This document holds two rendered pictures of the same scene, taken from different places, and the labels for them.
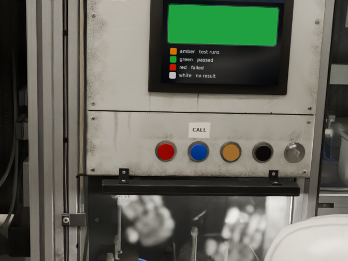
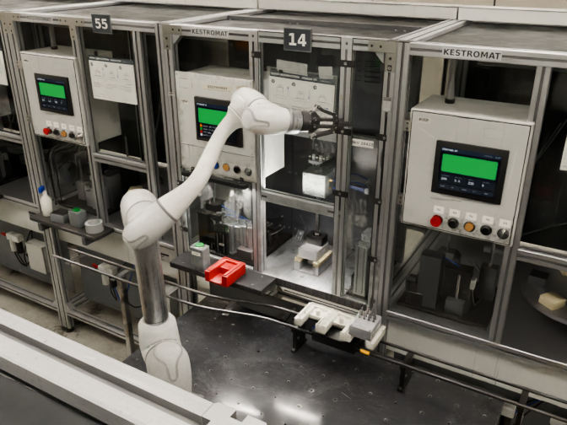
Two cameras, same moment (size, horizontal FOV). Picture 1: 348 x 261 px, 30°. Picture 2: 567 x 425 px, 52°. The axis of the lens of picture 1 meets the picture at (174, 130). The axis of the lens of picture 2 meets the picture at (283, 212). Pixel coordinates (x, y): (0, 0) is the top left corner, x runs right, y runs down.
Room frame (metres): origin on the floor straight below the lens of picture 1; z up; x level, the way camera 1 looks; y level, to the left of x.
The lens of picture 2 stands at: (-0.73, -1.76, 2.33)
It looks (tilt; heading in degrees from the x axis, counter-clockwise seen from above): 24 degrees down; 35
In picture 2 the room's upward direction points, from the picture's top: straight up
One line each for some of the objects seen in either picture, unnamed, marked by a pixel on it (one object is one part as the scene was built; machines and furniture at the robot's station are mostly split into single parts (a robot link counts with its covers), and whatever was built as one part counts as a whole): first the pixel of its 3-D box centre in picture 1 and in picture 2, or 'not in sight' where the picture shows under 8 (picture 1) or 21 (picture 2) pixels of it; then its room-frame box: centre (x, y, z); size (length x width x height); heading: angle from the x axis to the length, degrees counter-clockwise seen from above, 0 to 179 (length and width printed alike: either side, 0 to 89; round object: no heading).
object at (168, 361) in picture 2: not in sight; (169, 369); (0.48, -0.37, 0.85); 0.18 x 0.16 x 0.22; 57
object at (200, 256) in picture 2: not in sight; (201, 255); (1.06, 0.00, 0.97); 0.08 x 0.08 x 0.12; 5
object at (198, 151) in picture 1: (198, 151); not in sight; (1.15, -0.05, 1.42); 0.03 x 0.02 x 0.03; 95
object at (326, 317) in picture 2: not in sight; (339, 330); (1.09, -0.77, 0.84); 0.36 x 0.14 x 0.10; 95
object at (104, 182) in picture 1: (201, 182); (214, 177); (1.13, -0.05, 1.37); 0.36 x 0.04 x 0.04; 95
